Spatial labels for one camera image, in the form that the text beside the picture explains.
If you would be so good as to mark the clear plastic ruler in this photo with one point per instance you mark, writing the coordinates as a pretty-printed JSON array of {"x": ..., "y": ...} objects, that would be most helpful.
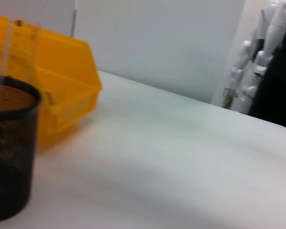
[{"x": 21, "y": 47}]

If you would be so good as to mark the black mesh pen cup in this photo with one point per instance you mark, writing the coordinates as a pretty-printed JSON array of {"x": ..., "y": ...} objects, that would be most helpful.
[{"x": 12, "y": 143}]

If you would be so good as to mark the yellow plastic bin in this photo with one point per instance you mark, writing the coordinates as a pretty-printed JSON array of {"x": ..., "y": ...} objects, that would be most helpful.
[{"x": 66, "y": 83}]

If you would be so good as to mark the black background panel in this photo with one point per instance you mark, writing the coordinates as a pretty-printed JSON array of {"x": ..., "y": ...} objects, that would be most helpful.
[{"x": 278, "y": 90}]

